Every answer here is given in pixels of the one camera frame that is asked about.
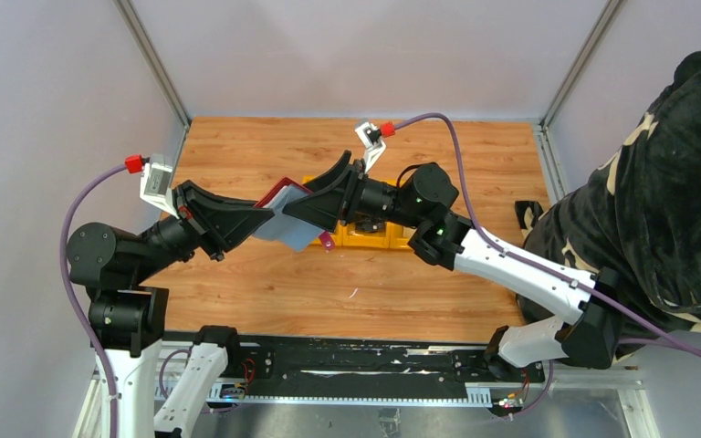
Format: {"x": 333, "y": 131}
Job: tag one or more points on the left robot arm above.
{"x": 126, "y": 317}

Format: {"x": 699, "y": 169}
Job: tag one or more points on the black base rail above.
{"x": 306, "y": 369}

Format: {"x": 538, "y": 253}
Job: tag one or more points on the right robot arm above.
{"x": 581, "y": 329}

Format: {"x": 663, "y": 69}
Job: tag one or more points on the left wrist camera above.
{"x": 155, "y": 184}

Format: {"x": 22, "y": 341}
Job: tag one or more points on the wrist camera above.
{"x": 371, "y": 138}
{"x": 155, "y": 184}

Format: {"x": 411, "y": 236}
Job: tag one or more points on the middle yellow bin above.
{"x": 349, "y": 238}

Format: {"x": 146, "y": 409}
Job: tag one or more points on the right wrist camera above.
{"x": 371, "y": 138}

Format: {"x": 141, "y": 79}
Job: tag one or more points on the person in black fleece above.
{"x": 639, "y": 214}

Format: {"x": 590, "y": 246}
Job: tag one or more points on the black card holder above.
{"x": 369, "y": 227}

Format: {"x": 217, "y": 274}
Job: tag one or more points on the red leather card holder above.
{"x": 291, "y": 231}

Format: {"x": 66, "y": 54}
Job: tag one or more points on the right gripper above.
{"x": 325, "y": 206}

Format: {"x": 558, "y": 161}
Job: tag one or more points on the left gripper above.
{"x": 231, "y": 220}

